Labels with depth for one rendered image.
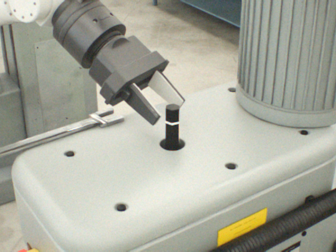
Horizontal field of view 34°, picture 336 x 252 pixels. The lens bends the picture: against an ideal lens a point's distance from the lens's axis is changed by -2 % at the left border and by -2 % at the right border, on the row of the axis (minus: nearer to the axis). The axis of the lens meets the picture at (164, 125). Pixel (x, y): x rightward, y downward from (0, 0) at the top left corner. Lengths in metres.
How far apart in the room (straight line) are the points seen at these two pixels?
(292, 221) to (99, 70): 0.35
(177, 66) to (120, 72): 4.86
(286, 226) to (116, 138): 0.28
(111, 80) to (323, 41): 0.30
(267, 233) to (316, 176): 0.13
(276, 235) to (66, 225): 0.30
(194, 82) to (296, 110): 4.45
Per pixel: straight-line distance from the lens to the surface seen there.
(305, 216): 0.84
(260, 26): 0.84
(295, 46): 0.82
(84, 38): 0.80
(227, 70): 5.58
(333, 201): 0.88
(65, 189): 0.74
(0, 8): 0.93
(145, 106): 0.78
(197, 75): 5.44
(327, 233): 1.04
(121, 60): 0.79
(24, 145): 0.82
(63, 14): 0.82
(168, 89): 0.82
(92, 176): 0.75
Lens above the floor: 2.33
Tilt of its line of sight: 31 degrees down
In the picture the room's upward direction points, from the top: straight up
